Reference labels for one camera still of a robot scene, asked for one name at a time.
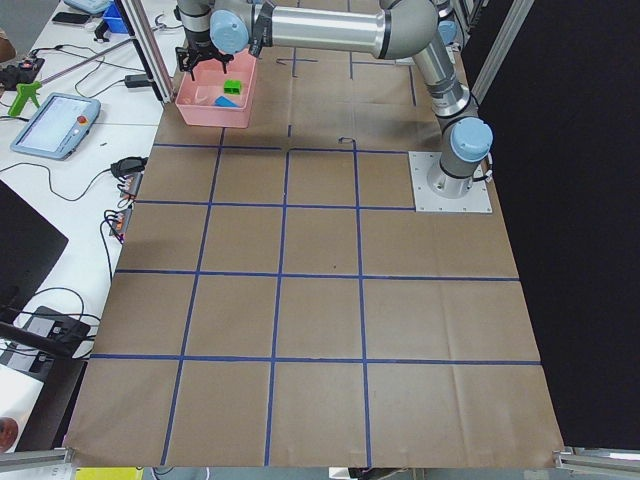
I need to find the green plastic clamp tool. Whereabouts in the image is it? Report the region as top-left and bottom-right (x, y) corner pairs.
(8, 81), (42, 117)

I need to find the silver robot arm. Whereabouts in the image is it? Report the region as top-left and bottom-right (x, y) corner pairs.
(434, 0), (457, 46)
(174, 1), (492, 192)

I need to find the blue toy block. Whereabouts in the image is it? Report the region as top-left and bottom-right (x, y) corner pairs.
(213, 96), (239, 108)

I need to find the pink plastic box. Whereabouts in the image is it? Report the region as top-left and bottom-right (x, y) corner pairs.
(175, 49), (257, 128)

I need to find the teach pendant tablet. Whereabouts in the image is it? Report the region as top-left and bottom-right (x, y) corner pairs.
(10, 93), (102, 160)

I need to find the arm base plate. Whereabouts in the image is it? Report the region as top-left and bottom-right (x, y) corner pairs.
(408, 151), (493, 214)

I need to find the green toy block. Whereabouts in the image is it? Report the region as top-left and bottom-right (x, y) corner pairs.
(223, 79), (243, 95)

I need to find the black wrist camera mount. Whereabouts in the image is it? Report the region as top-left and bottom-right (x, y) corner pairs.
(175, 47), (191, 72)

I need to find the aluminium frame post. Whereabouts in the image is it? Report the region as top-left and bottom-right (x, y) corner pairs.
(114, 0), (174, 104)

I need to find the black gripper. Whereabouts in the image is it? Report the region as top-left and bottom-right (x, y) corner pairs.
(185, 39), (234, 81)

